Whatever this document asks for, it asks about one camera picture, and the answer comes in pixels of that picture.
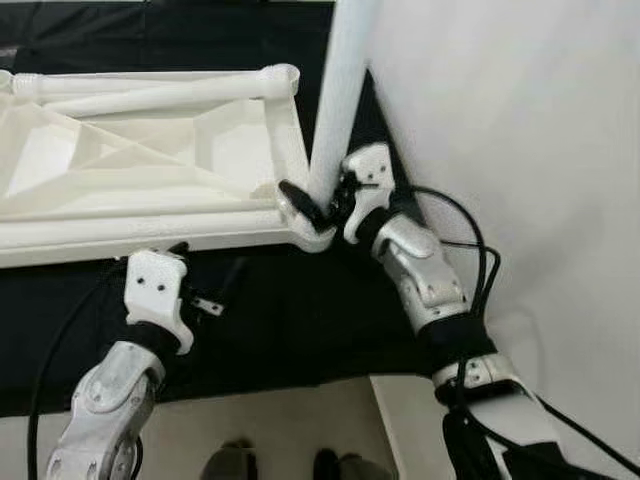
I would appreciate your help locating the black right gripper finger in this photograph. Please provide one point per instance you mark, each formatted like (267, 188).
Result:
(303, 205)

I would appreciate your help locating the black tablecloth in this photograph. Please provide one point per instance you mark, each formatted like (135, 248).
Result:
(300, 320)

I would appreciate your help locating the white plastic table top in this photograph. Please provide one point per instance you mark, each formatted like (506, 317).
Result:
(130, 160)

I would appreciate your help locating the grey robot left leg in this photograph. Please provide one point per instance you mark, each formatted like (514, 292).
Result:
(230, 465)

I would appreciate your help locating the grey robot leg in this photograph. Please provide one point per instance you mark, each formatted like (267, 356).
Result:
(230, 465)
(350, 468)

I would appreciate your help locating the grey robot right leg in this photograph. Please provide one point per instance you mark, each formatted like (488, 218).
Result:
(350, 468)

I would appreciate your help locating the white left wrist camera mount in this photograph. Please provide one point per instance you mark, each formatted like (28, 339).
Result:
(155, 285)

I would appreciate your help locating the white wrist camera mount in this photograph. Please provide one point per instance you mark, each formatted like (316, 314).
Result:
(372, 170)
(155, 285)

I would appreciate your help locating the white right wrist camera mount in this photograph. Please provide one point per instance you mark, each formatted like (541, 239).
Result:
(372, 170)

